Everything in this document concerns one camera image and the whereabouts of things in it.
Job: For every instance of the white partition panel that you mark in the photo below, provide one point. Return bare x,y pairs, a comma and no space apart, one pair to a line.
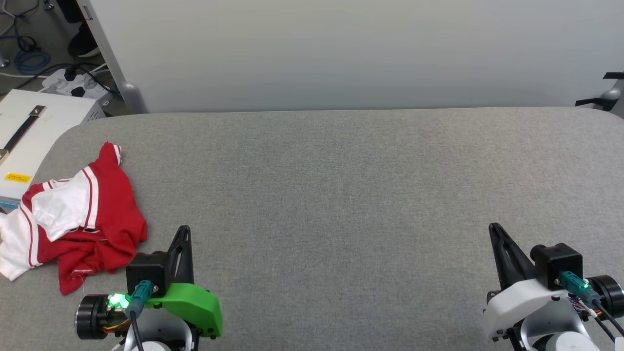
341,53

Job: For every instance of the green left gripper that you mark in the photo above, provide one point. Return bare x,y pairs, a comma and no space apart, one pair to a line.
195,304

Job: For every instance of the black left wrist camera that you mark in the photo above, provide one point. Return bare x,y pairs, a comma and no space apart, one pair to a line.
148,270

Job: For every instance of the red white basketball jersey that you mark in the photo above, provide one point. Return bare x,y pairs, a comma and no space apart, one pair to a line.
107,214

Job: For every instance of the white equipment box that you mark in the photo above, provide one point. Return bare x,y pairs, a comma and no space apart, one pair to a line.
53,122

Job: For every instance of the yellow warning label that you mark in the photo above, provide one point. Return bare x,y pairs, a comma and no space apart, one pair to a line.
17,177

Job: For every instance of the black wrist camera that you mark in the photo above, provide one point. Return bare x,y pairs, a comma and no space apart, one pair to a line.
148,270
558,263

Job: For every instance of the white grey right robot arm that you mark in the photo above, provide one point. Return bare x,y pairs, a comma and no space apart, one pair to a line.
560,331

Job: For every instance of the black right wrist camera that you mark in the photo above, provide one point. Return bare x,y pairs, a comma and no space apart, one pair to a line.
558,263

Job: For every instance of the white power strip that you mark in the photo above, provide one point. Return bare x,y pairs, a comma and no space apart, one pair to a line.
80,85

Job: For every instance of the black shoe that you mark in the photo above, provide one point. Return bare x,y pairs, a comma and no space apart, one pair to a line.
84,43

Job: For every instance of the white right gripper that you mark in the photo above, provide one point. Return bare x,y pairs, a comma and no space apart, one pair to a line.
516,304

